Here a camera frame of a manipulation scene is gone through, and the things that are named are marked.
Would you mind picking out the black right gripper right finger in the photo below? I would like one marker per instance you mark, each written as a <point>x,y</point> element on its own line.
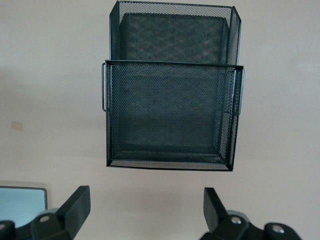
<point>215,215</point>

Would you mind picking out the black mesh two-tier tray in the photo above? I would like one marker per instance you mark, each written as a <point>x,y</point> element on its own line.
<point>170,112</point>

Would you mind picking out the silver closed laptop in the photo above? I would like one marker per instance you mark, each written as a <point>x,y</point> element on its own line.
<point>20,205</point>

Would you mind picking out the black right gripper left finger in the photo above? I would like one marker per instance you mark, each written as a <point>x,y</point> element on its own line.
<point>72,215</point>

